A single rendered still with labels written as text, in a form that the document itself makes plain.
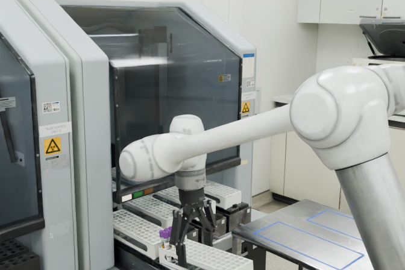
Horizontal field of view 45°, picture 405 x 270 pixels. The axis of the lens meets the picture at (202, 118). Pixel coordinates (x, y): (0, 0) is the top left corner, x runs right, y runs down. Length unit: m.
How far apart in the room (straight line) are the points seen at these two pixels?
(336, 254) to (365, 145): 0.83
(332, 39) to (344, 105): 3.61
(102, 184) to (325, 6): 2.89
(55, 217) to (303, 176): 2.77
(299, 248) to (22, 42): 1.06
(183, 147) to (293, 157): 2.88
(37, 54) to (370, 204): 0.95
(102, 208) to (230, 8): 2.26
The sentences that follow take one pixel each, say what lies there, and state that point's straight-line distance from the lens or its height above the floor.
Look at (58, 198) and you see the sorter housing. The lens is 1.50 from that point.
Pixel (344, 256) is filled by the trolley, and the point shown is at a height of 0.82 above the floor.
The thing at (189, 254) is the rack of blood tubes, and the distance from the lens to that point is 1.47.
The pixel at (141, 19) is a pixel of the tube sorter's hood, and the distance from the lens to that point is 1.90.
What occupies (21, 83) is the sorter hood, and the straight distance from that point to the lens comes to 1.36.
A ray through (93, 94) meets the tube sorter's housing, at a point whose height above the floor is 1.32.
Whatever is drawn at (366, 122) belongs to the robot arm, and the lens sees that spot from 0.87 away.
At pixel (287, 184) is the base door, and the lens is 4.12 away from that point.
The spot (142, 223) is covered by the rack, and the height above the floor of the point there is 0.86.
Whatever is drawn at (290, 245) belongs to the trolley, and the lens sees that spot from 1.69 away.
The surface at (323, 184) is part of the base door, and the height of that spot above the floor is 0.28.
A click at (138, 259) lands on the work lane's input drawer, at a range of 1.61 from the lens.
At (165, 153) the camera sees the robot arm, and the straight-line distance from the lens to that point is 1.21.
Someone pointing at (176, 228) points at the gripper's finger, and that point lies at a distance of 1.41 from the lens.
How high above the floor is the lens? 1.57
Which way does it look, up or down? 12 degrees down
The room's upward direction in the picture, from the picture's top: 1 degrees clockwise
